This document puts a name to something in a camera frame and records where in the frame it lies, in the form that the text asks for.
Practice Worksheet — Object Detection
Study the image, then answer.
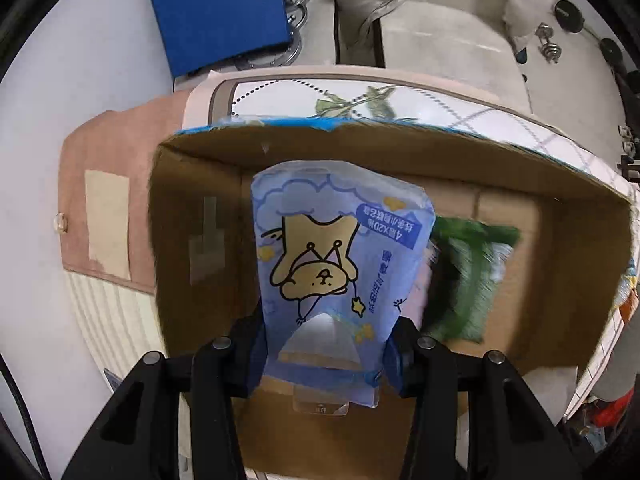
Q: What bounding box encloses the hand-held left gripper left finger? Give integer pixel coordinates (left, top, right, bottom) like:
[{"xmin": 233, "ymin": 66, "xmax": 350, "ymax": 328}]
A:
[{"xmin": 61, "ymin": 313, "xmax": 267, "ymax": 480}]

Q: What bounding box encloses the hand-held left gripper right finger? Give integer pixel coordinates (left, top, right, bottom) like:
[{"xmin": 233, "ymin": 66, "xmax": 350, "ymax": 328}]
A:
[{"xmin": 383, "ymin": 318, "xmax": 584, "ymax": 480}]

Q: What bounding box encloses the brown cardboard box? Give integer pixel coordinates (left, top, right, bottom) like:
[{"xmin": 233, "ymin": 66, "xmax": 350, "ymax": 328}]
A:
[{"xmin": 148, "ymin": 119, "xmax": 635, "ymax": 480}]

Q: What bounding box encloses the blue cartoon tissue pack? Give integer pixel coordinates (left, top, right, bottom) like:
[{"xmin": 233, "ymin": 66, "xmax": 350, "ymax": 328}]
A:
[{"xmin": 250, "ymin": 161, "xmax": 435, "ymax": 409}]

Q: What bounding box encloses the green tissue pack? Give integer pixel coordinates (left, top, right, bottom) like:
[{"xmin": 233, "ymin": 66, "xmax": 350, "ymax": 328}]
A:
[{"xmin": 423, "ymin": 217, "xmax": 521, "ymax": 344}]

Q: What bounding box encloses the cream sofa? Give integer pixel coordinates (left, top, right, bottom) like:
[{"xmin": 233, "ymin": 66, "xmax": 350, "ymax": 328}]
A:
[{"xmin": 326, "ymin": 0, "xmax": 626, "ymax": 126}]

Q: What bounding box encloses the blue folder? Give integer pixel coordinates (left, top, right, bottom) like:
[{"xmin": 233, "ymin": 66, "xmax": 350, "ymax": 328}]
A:
[{"xmin": 141, "ymin": 0, "xmax": 292, "ymax": 78}]

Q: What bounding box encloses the small metal dumbbell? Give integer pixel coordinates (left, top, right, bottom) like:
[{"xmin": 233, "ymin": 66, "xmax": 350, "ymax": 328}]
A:
[{"xmin": 535, "ymin": 23, "xmax": 563, "ymax": 64}]

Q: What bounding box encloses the black round disc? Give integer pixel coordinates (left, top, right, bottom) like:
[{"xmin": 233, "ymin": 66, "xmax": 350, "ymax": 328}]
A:
[{"xmin": 554, "ymin": 0, "xmax": 587, "ymax": 34}]

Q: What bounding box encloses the black cable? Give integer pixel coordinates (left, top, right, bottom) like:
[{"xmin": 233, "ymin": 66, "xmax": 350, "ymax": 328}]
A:
[{"xmin": 0, "ymin": 355, "xmax": 53, "ymax": 480}]

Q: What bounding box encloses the metal ring stand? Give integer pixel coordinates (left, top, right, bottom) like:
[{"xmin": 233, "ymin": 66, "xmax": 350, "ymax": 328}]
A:
[{"xmin": 235, "ymin": 0, "xmax": 312, "ymax": 70}]

